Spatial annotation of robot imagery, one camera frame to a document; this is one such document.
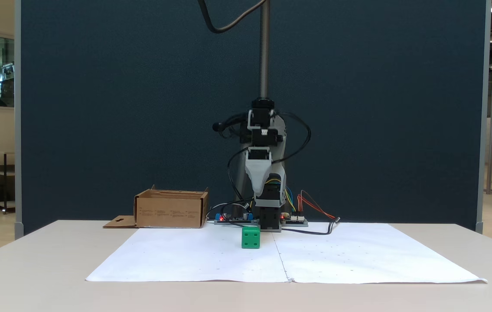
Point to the threaded metal stand pole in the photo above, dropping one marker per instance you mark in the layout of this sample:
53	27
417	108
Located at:
264	52

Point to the blue power circuit board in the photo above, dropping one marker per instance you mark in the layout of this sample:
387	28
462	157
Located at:
232	220

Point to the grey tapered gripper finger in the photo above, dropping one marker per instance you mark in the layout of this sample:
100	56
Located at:
258	173

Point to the brown cardboard box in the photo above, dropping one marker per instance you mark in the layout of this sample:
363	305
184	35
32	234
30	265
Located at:
170	212

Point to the dark blue partition panel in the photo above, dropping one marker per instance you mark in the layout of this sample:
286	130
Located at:
98	108

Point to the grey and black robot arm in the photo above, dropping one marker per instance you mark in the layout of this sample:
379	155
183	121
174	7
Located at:
269	216

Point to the white paper sheet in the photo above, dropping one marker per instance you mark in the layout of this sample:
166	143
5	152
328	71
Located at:
358	255

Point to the black metal cart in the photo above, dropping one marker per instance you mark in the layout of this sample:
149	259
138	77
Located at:
4	182

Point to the green dice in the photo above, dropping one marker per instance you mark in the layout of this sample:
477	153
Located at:
250	238

